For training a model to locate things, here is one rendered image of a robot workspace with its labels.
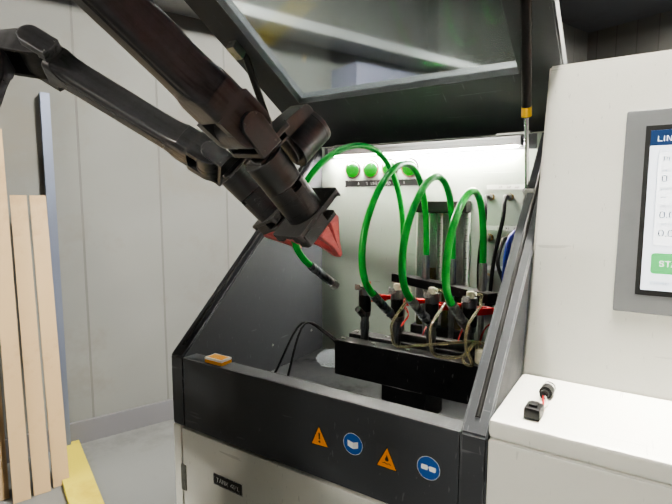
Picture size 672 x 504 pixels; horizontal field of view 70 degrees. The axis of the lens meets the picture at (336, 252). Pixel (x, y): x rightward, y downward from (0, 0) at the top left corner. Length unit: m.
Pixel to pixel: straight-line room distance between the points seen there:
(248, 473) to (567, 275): 0.72
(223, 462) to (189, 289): 1.96
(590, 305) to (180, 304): 2.43
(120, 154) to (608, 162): 2.40
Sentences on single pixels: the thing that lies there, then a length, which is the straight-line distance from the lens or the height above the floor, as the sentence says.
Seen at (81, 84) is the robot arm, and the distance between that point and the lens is 1.05.
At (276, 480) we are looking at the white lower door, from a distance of 1.03.
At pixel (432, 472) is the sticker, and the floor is 0.87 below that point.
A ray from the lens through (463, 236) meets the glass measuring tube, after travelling 1.25.
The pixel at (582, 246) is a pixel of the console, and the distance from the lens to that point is 0.95.
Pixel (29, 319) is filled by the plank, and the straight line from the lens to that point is 2.58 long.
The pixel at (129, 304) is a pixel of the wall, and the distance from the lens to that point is 2.91.
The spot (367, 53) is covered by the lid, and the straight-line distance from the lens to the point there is 1.17.
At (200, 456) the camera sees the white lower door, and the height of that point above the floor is 0.74.
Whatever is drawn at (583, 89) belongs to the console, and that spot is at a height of 1.50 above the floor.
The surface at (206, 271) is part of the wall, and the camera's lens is 3.01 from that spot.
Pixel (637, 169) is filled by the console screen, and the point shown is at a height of 1.34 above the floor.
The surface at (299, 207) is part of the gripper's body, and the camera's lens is 0.68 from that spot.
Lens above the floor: 1.29
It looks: 6 degrees down
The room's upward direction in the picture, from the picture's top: straight up
